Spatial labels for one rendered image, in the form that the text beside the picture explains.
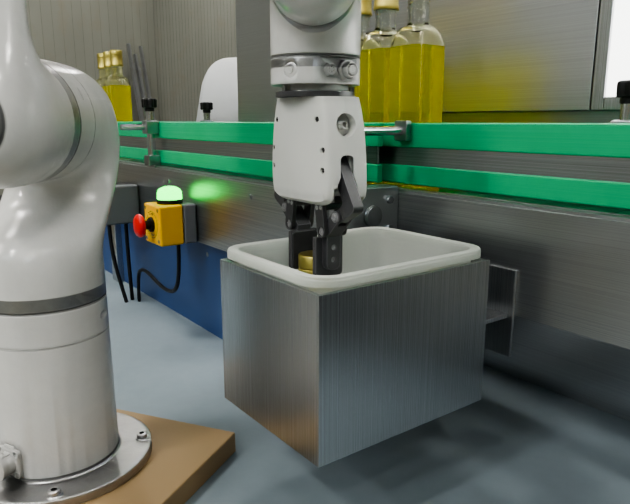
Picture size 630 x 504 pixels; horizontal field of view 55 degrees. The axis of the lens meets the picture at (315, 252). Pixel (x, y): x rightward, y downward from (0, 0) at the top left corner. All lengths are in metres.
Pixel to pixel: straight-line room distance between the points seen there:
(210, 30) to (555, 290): 11.70
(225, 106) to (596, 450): 2.75
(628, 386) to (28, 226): 0.75
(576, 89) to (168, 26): 12.04
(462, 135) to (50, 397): 0.53
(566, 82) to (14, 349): 0.71
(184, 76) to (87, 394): 11.89
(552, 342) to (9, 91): 0.75
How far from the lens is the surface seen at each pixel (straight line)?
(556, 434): 0.86
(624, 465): 0.82
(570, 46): 0.87
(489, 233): 0.71
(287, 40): 0.56
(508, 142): 0.71
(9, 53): 0.58
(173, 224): 1.07
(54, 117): 0.58
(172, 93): 12.61
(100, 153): 0.68
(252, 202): 0.92
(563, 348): 0.94
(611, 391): 0.92
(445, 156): 0.78
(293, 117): 0.58
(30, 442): 0.69
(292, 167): 0.58
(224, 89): 3.30
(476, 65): 0.96
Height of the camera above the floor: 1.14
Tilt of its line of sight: 12 degrees down
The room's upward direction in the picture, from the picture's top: straight up
